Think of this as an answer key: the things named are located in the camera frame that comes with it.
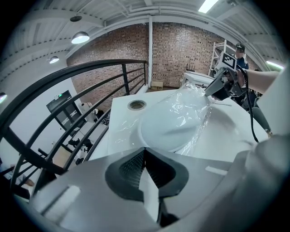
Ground fluorescent ceiling light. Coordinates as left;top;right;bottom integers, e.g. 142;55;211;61
265;60;285;70
198;0;220;14

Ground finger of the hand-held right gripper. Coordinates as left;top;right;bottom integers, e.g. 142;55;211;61
212;85;231;101
204;69;229;96

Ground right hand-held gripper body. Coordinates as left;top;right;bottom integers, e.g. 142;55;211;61
218;53;247;97

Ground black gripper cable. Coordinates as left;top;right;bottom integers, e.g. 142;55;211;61
237;65;260;143

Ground round grey table grommet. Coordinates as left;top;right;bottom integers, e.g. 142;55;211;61
127;99;147;111

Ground black metal railing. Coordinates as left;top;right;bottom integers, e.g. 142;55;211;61
0;59;148;200

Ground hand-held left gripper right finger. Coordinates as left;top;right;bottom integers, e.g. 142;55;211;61
145;147;236;227

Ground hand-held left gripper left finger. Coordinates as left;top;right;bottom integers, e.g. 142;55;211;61
30;147;159;232

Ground black cabinet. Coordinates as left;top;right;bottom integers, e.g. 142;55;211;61
46;90;86;131

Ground white vertical pipe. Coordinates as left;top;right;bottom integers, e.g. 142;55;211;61
148;15;154;88

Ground white shelf rack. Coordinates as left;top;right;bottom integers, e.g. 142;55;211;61
210;39;228;77

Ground clear plastic packaging bag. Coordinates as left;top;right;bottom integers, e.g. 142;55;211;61
114;81;233;157

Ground long white table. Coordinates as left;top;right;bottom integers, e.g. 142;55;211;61
182;72;215;88

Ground white appliance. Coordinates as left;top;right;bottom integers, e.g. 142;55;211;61
78;101;93;114

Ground person's right forearm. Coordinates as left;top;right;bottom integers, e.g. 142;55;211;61
244;69;280;95

